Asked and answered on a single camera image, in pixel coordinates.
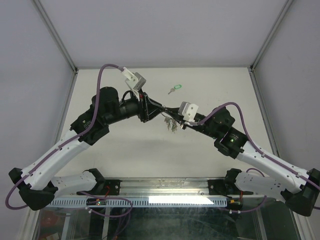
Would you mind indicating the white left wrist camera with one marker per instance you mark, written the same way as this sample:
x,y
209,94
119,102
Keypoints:
x,y
134,81

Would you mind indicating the right aluminium frame post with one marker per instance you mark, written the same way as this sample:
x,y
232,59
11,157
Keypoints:
x,y
272,33

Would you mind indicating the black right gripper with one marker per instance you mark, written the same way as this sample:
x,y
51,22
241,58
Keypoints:
x,y
174,113

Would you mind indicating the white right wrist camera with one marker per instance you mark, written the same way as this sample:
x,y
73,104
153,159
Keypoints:
x,y
188,110

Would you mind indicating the key with green tag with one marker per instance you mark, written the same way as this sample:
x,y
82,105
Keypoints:
x,y
174,88

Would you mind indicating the silver keyring with keys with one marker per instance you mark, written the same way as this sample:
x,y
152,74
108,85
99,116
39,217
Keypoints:
x,y
171,124

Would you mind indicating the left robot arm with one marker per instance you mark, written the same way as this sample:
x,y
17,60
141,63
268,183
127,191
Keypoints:
x,y
38,184

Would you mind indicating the aluminium frame post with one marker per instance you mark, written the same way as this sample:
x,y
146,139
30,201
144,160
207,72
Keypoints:
x,y
39,7
272,33

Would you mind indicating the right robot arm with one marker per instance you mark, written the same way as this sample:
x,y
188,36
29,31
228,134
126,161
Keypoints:
x,y
296,187

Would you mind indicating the white slotted cable duct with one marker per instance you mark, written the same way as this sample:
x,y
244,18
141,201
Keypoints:
x,y
165,201

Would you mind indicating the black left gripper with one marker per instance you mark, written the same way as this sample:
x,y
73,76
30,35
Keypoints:
x,y
149,108

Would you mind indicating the metal mounting rail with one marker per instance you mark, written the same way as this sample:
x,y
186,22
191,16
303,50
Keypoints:
x,y
130,187

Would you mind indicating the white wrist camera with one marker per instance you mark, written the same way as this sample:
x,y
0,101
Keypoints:
x,y
134,81
188,110

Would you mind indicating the left aluminium frame post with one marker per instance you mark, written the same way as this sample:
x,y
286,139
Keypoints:
x,y
39,7

